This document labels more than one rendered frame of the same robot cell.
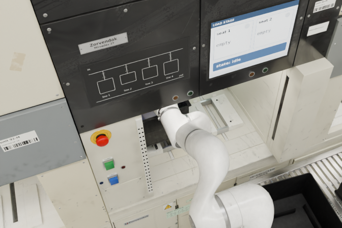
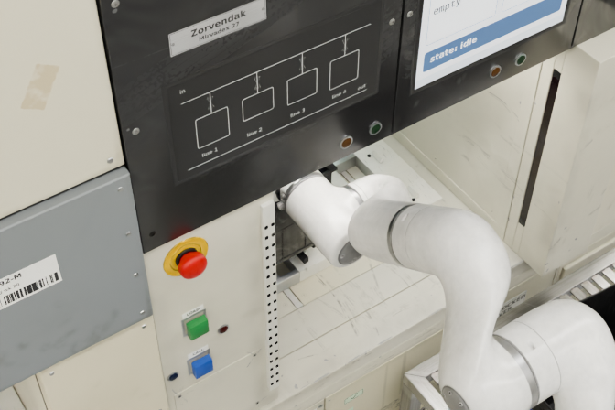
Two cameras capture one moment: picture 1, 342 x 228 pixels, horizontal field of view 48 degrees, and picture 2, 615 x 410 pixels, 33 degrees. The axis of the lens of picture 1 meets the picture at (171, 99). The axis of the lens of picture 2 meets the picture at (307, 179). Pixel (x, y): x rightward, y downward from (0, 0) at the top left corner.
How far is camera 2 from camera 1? 0.36 m
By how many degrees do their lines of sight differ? 11
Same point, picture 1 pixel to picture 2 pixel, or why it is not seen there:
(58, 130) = (103, 247)
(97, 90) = (194, 141)
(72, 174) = (116, 361)
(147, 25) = not seen: outside the picture
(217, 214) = (511, 370)
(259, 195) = (585, 318)
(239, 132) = not seen: hidden behind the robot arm
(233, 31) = not seen: outside the picture
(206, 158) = (464, 255)
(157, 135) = not seen: hidden behind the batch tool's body
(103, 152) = (185, 296)
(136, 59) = (278, 58)
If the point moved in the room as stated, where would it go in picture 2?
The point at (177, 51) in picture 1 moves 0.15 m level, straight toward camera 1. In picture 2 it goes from (360, 31) to (396, 110)
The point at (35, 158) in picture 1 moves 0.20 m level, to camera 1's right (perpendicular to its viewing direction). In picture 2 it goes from (46, 326) to (204, 291)
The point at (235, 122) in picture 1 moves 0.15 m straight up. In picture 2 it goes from (426, 199) to (432, 146)
